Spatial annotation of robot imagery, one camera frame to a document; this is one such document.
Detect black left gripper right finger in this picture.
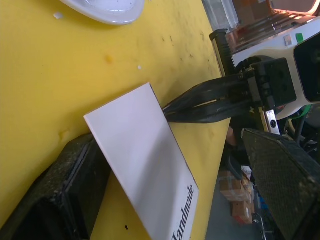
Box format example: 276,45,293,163
241,128,320,240

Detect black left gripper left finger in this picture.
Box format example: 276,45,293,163
0,133,111,240

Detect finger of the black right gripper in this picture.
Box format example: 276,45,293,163
161,74,251,113
164,99,263,125

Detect white Handmade matchbox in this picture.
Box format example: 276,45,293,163
83,82,200,240

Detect taped cardboard box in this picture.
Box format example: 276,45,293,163
219,169,256,226

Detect brown cardboard box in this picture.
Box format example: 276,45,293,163
234,0,275,24

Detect clear plastic container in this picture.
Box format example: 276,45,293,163
202,0,241,31

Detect white plate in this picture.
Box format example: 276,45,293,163
58,0,146,26

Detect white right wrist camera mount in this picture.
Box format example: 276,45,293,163
231,31,320,121

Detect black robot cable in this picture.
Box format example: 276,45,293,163
224,124,245,181

